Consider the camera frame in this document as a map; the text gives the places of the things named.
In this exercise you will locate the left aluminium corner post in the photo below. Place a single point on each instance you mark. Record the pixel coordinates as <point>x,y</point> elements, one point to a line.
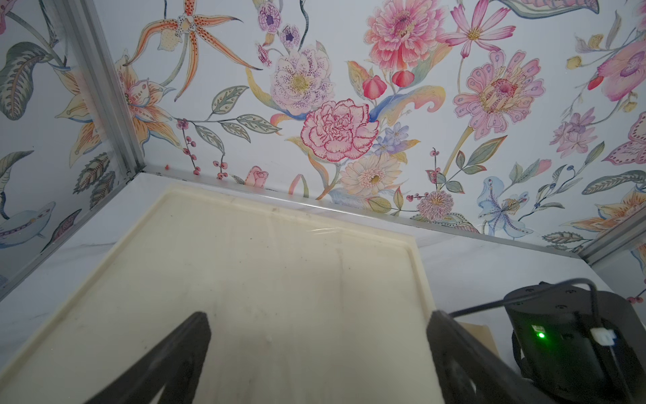
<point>80,22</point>

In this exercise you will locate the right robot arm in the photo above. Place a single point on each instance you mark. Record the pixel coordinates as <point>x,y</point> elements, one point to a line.
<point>572,355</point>

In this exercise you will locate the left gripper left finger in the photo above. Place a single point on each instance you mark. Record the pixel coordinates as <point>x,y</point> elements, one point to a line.
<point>170,372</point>

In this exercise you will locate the cream drawer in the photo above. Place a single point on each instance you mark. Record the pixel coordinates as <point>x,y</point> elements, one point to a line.
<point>483,335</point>

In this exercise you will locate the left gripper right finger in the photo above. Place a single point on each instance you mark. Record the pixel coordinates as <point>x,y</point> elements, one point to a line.
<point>468,372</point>

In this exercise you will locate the cream drawer cabinet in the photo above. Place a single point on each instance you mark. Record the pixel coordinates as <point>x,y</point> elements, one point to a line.
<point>301,308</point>

